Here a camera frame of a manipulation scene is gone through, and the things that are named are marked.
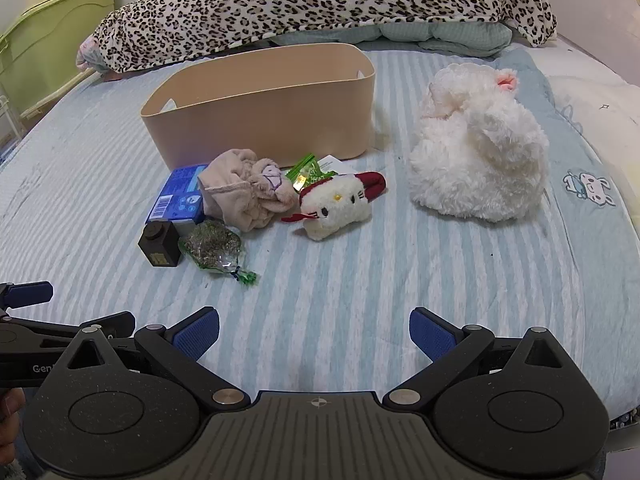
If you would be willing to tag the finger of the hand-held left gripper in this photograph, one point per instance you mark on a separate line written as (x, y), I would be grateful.
(112, 322)
(27, 294)

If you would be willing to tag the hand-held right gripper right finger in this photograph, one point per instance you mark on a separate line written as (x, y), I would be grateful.
(431, 336)

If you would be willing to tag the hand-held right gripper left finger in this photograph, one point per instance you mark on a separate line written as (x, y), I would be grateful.
(197, 336)

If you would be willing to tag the person's left hand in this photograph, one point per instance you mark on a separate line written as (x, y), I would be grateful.
(10, 415)

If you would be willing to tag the dark brown small bottle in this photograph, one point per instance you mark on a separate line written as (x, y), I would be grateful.
(160, 246)

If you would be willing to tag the clear bag of dried herbs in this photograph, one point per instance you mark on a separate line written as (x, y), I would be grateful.
(210, 246)

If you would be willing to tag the striped bed sheet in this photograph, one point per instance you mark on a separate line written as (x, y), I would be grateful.
(350, 270)

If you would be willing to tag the blue box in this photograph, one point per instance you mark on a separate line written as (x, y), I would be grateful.
(175, 200)

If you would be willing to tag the white cat plush toy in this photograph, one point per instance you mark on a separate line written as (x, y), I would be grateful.
(332, 210)

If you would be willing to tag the white fluffy plush toy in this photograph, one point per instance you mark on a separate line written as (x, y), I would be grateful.
(475, 160)

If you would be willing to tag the green snack packet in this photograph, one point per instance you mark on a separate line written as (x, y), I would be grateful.
(306, 174)

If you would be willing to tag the white paper card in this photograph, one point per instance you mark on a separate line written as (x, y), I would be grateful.
(334, 164)

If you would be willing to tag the beige storage box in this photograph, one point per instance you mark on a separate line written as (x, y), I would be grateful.
(260, 120)

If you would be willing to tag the pink floral pillow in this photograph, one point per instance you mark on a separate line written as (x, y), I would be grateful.
(90, 55)

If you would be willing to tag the white pillow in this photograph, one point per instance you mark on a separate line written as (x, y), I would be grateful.
(595, 100)

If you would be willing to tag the teal quilt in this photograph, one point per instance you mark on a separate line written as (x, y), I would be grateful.
(450, 37)

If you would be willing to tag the leopard print blanket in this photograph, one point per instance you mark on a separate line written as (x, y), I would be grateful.
(300, 0)

